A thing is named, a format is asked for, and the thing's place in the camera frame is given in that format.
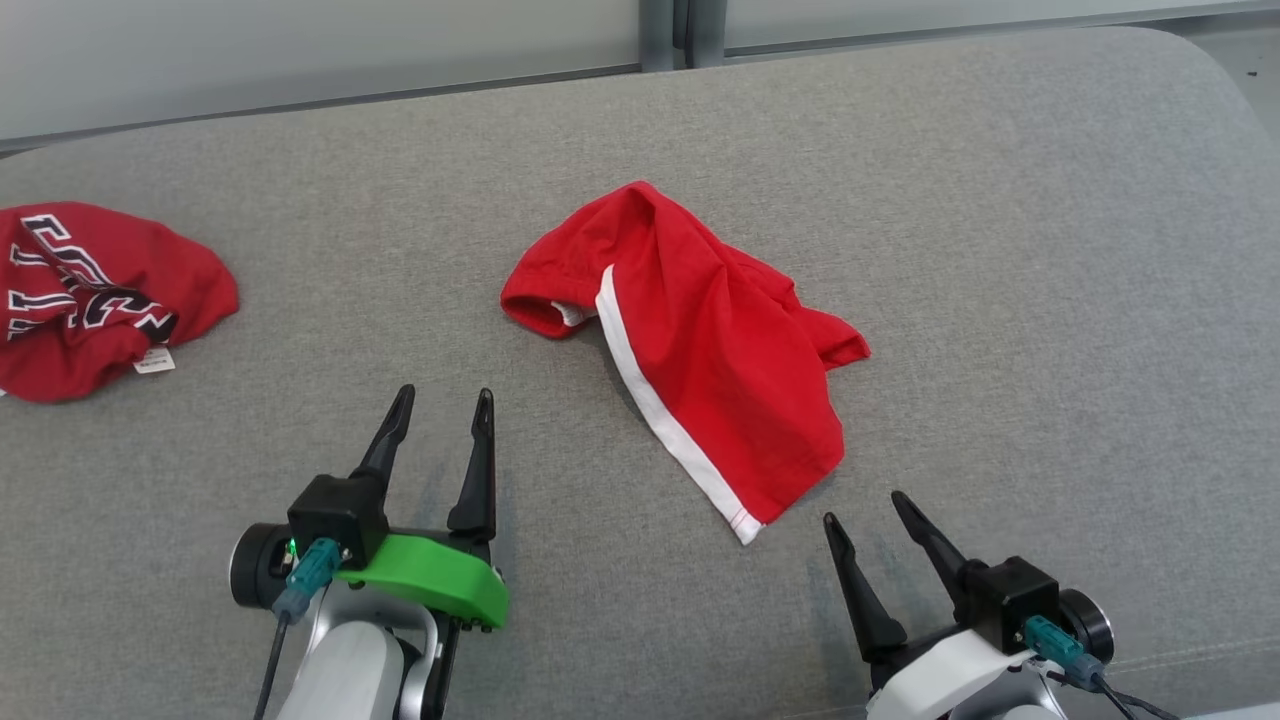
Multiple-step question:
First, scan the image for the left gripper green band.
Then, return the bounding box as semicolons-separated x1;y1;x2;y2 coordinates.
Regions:
230;384;511;633

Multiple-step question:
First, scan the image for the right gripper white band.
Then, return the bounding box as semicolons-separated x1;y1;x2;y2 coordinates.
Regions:
823;490;1114;720

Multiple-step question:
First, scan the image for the red shorts white side stripe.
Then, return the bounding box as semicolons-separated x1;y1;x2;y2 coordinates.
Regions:
500;180;872;547

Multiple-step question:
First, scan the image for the red jersey black white lettering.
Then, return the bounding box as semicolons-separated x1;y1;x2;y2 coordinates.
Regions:
0;202;241;404

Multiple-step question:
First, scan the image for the grey fabric sofa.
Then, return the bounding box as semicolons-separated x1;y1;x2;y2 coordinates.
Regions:
0;25;1280;720

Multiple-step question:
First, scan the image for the teal left camera cable plug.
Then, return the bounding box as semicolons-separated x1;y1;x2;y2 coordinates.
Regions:
252;538;343;720

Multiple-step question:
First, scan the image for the teal camera cable plug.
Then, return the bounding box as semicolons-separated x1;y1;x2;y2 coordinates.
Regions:
1022;615;1186;720
252;538;343;720

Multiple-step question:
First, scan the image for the teal right camera cable plug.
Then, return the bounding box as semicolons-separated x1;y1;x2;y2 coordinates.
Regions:
1022;615;1186;720

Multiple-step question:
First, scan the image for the grey partition post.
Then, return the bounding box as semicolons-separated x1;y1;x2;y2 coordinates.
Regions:
640;0;728;73

